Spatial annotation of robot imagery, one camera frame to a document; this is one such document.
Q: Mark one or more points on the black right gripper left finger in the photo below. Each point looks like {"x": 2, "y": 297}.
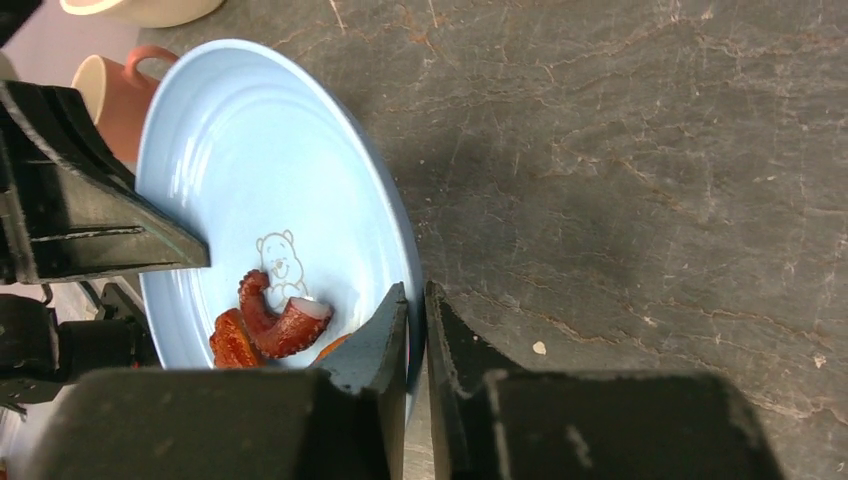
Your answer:
{"x": 344, "y": 418}

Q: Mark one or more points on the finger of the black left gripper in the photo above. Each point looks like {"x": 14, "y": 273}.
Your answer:
{"x": 69, "y": 210}

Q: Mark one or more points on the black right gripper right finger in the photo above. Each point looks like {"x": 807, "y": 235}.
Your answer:
{"x": 494, "y": 419}

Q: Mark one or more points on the pink handled cream mug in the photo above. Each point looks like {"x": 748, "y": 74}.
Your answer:
{"x": 117, "y": 97}

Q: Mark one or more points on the blue plate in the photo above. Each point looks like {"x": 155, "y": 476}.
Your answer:
{"x": 246, "y": 150}

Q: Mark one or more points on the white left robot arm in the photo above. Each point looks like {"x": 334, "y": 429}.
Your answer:
{"x": 77, "y": 327}

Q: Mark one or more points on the orange nugget toy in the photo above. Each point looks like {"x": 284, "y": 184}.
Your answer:
{"x": 330, "y": 348}

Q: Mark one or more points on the brown octopus tentacle toy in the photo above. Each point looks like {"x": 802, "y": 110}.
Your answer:
{"x": 279, "y": 335}

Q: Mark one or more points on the red-brown meat roll toy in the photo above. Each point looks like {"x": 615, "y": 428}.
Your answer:
{"x": 231, "y": 345}

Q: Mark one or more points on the white rectangular basin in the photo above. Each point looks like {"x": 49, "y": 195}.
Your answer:
{"x": 144, "y": 13}

